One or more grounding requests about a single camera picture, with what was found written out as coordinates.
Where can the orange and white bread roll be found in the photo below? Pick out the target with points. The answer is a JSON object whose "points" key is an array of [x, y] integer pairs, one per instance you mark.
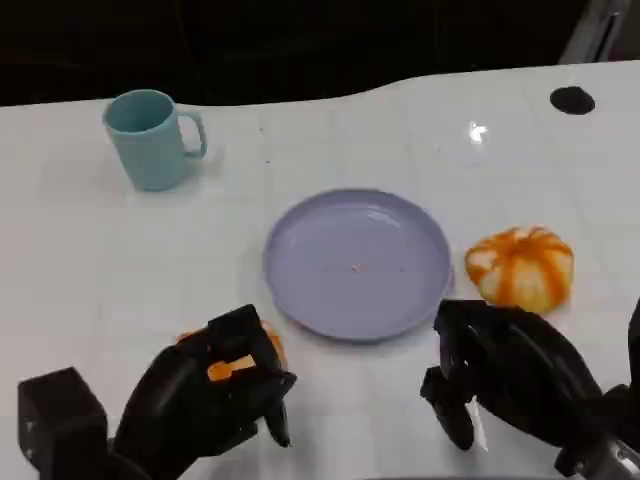
{"points": [[522, 272]]}

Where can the pale green mug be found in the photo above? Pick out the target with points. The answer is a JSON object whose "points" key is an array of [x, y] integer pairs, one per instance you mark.
{"points": [[147, 150]]}

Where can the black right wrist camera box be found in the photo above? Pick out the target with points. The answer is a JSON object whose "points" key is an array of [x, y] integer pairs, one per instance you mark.
{"points": [[635, 340]]}

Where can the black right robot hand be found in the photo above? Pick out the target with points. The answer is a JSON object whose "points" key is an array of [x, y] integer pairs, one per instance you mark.
{"points": [[530, 380]]}

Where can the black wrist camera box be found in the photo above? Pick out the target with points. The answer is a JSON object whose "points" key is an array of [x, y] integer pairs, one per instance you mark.
{"points": [[635, 340], [60, 425]]}

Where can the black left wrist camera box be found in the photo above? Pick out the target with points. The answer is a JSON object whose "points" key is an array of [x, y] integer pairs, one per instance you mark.
{"points": [[60, 425]]}

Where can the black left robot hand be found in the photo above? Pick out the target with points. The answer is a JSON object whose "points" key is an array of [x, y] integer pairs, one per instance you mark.
{"points": [[180, 400]]}

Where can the lilac plate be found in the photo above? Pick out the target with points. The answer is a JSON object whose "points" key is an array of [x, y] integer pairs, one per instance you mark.
{"points": [[350, 250]]}

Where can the orange toy bread roll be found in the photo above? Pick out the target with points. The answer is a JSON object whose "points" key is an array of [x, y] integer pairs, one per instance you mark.
{"points": [[279, 347]]}

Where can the grey metal furniture frame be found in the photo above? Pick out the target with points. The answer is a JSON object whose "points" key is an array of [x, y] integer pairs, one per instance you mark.
{"points": [[595, 35]]}

